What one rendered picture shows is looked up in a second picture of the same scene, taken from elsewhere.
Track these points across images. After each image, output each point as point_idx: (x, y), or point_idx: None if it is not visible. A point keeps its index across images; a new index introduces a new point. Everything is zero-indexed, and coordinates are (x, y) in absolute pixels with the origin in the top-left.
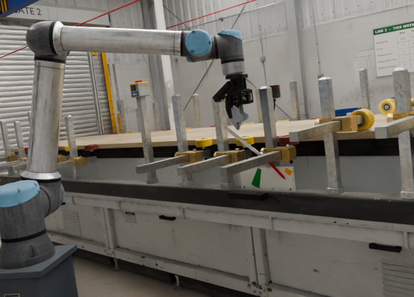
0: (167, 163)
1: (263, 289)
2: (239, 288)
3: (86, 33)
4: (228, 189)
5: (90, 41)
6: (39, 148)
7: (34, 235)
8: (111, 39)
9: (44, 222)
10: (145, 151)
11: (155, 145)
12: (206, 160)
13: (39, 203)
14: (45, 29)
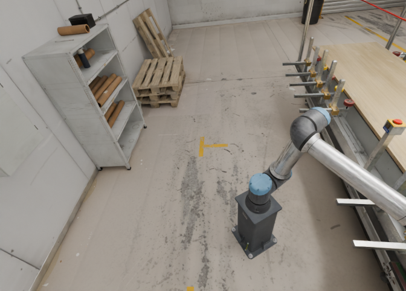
0: (365, 205)
1: (389, 278)
2: (378, 255)
3: (327, 160)
4: (397, 254)
5: (327, 166)
6: (281, 166)
7: (260, 204)
8: (344, 177)
9: (267, 199)
10: (368, 162)
11: (386, 150)
12: (385, 244)
13: (267, 195)
14: (299, 141)
